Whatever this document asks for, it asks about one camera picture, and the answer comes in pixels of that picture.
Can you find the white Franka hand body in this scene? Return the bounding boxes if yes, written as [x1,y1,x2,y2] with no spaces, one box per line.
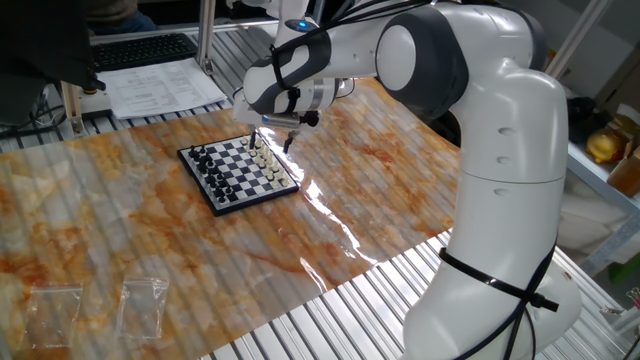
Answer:
[231,88,322,133]

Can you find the black and white chessboard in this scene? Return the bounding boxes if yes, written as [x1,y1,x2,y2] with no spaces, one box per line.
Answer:
[176,132,301,218]

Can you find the white printed paper sheet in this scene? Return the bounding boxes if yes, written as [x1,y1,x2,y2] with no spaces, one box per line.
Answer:
[96,57,229,121]

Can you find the horizontal aluminium crossbar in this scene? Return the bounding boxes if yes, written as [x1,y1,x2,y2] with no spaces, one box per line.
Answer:
[89,18,280,45]

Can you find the black computer keyboard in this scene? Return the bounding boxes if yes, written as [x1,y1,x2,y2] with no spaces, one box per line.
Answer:
[91,32,199,74]

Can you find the orange marble pattern mat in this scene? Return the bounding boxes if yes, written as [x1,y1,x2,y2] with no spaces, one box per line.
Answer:
[0,77,462,360]

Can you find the person in blue jeans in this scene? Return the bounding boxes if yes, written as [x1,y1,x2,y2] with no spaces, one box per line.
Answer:
[84,0,159,37]

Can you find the clear plastic zip bag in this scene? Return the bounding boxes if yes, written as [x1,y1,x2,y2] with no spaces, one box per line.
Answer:
[19,282,85,351]
[115,276,171,340]

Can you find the black bag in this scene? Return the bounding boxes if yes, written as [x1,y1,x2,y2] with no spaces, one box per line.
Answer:
[566,94,612,144]

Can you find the grey metal shelf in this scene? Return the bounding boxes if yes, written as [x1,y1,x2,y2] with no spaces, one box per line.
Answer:
[557,139,640,279]

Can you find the yellow toy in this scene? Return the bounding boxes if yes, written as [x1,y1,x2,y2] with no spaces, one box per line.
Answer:
[585,127,626,164]

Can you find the brown cardboard box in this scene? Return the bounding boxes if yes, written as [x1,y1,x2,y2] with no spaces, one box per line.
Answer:
[606,144,640,199]

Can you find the green object under shelf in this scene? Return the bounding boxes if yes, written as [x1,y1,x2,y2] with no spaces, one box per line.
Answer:
[607,252,640,284]

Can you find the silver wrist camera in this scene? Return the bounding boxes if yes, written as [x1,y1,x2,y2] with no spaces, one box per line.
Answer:
[260,113,303,130]

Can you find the black camera cable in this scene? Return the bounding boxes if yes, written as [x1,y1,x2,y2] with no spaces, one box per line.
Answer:
[269,0,436,129]

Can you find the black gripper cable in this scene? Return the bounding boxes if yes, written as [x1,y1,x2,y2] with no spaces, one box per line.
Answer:
[334,77,357,100]

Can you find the tall aluminium frame post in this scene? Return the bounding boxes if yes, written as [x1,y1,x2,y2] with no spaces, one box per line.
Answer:
[196,0,217,76]

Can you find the short aluminium frame post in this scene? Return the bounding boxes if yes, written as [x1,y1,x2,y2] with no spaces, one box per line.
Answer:
[60,81,87,137]

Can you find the black strap around arm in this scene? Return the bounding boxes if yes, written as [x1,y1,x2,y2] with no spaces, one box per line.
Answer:
[438,239,561,360]

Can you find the slanted aluminium frame post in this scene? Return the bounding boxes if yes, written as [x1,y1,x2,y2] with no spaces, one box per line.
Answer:
[544,0,615,80]

